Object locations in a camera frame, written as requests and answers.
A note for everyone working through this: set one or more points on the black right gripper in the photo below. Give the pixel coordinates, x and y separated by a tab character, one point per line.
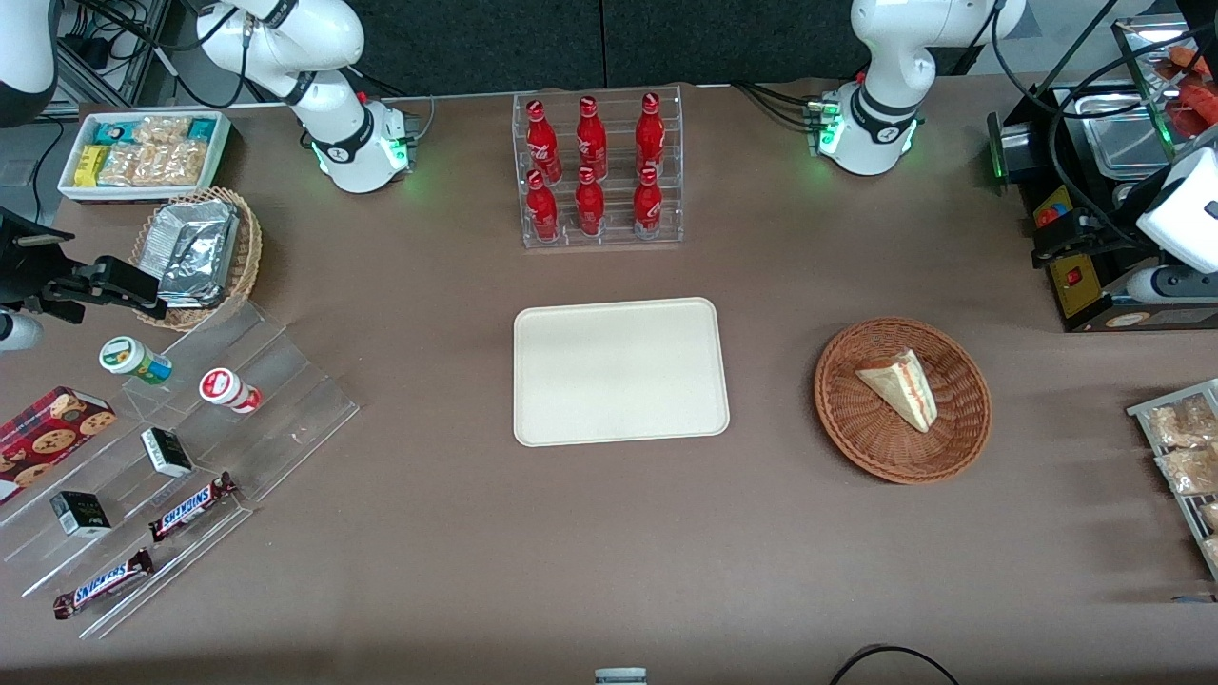
27	271

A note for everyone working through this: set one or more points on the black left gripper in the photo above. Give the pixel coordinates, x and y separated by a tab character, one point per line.
1101	233

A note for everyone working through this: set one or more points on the triangular sandwich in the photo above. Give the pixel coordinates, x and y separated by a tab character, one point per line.
904	390

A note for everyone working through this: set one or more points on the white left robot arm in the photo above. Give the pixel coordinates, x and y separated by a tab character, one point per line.
890	57

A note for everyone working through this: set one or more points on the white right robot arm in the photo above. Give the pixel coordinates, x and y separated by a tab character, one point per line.
333	105

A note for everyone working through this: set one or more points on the small wicker basket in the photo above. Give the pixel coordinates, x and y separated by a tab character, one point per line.
245	257

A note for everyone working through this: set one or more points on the large round wicker basket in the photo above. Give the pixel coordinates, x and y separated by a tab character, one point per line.
856	428

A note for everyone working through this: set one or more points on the cream plastic serving tray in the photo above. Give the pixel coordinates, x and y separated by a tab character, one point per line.
618	371

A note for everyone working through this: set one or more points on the black glass food warmer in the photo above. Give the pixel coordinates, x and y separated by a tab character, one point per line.
1080	295

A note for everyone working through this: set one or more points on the green lid snack cup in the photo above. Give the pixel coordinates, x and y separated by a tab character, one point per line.
131	359

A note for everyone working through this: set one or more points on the silver foil packet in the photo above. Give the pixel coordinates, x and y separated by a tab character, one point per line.
195	238
195	288

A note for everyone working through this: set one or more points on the white rectangular snack bin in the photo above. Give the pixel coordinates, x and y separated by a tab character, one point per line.
71	190

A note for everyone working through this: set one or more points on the steel warmer pan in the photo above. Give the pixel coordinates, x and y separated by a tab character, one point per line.
1132	143

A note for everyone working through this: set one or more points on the yellow snack pack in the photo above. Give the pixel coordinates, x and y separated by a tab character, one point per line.
90	166

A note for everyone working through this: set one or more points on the clear bag of crackers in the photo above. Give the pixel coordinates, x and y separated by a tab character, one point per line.
162	131
152	166

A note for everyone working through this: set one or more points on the red lid snack cup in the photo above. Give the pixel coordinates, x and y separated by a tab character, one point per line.
226	389

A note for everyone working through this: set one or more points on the teal snack pack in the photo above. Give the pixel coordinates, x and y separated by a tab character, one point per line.
112	132
202	129

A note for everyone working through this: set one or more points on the red cookie box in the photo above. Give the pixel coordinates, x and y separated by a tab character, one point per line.
48	438

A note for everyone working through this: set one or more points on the small black box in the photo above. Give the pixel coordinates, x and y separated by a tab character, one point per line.
167	452
80	514

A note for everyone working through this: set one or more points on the red sausage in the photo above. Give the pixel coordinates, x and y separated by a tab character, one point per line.
1189	59
1197	107

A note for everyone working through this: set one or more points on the clear acrylic step display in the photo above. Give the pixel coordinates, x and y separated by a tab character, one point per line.
295	409

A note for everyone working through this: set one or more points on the clear bag of fried snacks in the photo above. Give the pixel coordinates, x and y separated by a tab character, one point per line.
1210	517
1212	552
1185	423
1189	471

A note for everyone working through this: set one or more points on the Snickers chocolate bar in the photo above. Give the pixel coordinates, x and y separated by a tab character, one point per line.
103	584
190	507

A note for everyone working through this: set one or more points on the red cola bottle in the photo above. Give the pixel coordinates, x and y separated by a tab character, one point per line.
590	205
591	141
650	136
542	143
542	209
648	204

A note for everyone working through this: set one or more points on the clear acrylic bottle rack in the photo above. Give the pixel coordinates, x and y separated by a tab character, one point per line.
614	233

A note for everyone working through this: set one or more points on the grey box at table edge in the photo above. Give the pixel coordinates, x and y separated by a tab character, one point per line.
620	676

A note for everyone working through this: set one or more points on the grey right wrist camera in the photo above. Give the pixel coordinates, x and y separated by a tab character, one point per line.
17	331

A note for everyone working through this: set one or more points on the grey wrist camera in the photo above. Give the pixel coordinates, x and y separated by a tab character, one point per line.
17	331
1166	283

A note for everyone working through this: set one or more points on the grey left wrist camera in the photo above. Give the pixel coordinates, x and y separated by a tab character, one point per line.
1166	283

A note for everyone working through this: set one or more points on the aluminium frame rack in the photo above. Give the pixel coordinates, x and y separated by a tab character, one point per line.
143	48

